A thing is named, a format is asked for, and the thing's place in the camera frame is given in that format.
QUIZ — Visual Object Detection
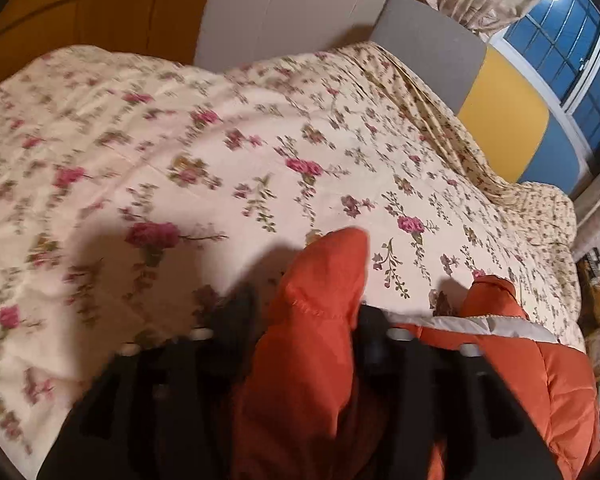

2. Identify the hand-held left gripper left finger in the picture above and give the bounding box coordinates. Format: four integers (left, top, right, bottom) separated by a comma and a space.
37, 285, 257, 480

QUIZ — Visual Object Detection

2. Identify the grey yellow blue headboard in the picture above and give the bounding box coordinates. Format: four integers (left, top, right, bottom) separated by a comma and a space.
369, 0, 597, 197

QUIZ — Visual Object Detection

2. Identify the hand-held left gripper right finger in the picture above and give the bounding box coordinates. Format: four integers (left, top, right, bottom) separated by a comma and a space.
352, 305, 563, 480

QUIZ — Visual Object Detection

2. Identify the barred window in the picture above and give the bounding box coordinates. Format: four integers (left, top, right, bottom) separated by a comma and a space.
489, 0, 600, 161

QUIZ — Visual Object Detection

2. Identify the orange wooden wardrobe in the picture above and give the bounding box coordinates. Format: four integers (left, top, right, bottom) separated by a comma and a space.
0, 0, 222, 97

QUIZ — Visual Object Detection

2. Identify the orange puffer jacket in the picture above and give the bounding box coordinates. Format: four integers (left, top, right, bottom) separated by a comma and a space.
230, 227, 600, 480

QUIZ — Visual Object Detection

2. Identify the floral quilt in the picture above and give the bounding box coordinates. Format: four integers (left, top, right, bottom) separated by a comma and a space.
0, 42, 587, 461

